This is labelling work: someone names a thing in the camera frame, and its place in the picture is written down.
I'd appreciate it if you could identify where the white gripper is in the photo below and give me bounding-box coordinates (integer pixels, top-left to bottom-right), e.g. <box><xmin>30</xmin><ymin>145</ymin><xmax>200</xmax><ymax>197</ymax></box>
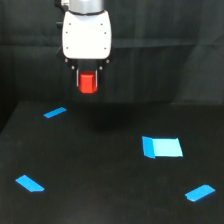
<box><xmin>61</xmin><ymin>10</ymin><xmax>112</xmax><ymax>89</ymax></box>

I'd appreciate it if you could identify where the red hexagonal block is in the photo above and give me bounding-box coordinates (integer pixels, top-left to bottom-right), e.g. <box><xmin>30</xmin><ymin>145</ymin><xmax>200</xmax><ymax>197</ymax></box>
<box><xmin>79</xmin><ymin>71</ymin><xmax>98</xmax><ymax>94</ymax></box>

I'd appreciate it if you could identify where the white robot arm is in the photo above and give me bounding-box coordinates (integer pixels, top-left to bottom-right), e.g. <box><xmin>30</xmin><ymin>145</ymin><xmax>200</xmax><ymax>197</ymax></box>
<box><xmin>54</xmin><ymin>0</ymin><xmax>113</xmax><ymax>94</ymax></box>

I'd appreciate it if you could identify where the blue tape strip top left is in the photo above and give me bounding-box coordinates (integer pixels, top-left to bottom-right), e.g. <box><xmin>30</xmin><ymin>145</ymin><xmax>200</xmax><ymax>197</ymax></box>
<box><xmin>43</xmin><ymin>107</ymin><xmax>67</xmax><ymax>118</ymax></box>

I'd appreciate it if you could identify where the blue tape strip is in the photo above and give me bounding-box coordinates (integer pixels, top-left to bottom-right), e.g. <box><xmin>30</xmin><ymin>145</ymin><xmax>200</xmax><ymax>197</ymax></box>
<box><xmin>185</xmin><ymin>184</ymin><xmax>215</xmax><ymax>202</ymax></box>
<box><xmin>16</xmin><ymin>175</ymin><xmax>44</xmax><ymax>192</ymax></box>
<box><xmin>43</xmin><ymin>107</ymin><xmax>67</xmax><ymax>118</ymax></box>

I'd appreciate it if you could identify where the black backdrop curtain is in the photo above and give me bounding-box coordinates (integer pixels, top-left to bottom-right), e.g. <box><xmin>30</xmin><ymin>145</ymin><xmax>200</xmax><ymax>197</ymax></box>
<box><xmin>0</xmin><ymin>0</ymin><xmax>224</xmax><ymax>129</ymax></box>

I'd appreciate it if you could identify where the large blue tape patch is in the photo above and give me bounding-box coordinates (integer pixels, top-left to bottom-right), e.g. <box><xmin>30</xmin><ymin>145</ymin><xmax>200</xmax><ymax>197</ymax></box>
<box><xmin>142</xmin><ymin>136</ymin><xmax>183</xmax><ymax>159</ymax></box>

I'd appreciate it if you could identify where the blue tape strip bottom left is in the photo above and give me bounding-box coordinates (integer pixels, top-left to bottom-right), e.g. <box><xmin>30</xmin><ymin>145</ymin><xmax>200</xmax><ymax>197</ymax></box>
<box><xmin>16</xmin><ymin>175</ymin><xmax>44</xmax><ymax>192</ymax></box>

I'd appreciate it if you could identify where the blue tape strip bottom right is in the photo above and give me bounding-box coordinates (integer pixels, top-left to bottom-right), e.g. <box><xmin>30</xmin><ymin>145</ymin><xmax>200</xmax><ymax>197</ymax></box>
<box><xmin>185</xmin><ymin>184</ymin><xmax>215</xmax><ymax>202</ymax></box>

